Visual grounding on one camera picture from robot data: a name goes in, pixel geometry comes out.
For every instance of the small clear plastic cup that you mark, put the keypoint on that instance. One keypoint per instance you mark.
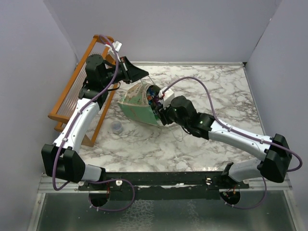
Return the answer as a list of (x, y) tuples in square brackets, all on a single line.
[(116, 127)]

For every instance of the blue M&M's candy packet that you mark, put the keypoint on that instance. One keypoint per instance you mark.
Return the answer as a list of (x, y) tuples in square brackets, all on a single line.
[(151, 92)]

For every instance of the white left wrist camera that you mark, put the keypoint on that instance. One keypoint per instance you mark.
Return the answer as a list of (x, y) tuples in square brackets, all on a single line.
[(116, 45)]

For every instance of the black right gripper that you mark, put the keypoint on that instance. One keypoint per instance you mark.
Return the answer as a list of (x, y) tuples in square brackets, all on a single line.
[(162, 114)]

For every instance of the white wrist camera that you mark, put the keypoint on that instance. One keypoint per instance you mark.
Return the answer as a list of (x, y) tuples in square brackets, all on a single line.
[(166, 96), (116, 45)]

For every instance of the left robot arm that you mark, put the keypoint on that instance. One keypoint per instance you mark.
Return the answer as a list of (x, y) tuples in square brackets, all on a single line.
[(61, 159)]

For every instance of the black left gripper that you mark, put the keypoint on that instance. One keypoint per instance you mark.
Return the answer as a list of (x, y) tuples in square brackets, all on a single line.
[(131, 72)]

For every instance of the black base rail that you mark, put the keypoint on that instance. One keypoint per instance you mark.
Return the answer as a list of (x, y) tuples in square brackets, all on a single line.
[(177, 185)]

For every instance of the purple Fox's candy bag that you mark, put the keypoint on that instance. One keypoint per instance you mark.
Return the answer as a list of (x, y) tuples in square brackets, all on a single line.
[(156, 101)]

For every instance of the green illustrated paper bag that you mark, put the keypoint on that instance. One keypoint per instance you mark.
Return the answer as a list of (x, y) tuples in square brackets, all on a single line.
[(136, 105)]

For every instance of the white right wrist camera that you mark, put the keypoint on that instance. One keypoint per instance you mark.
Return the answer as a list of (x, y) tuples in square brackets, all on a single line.
[(166, 96)]

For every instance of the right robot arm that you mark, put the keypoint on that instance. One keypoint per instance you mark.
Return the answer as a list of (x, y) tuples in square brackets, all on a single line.
[(271, 154)]

